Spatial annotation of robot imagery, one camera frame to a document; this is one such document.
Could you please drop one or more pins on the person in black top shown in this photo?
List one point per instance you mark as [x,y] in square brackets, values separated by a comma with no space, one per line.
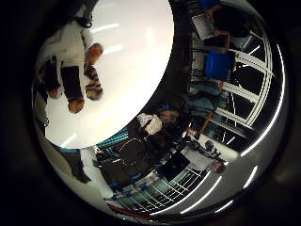
[233,22]

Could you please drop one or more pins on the teal striped panel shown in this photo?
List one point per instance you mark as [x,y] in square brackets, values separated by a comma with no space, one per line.
[113,138]

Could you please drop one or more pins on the tiger plush toy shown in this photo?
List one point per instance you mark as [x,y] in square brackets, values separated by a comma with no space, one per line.
[92,77]

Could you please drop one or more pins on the person in teal shirt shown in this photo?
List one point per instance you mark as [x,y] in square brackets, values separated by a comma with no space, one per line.
[200,105]

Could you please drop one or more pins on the grey laptop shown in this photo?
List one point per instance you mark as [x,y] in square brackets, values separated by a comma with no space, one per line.
[203,25]

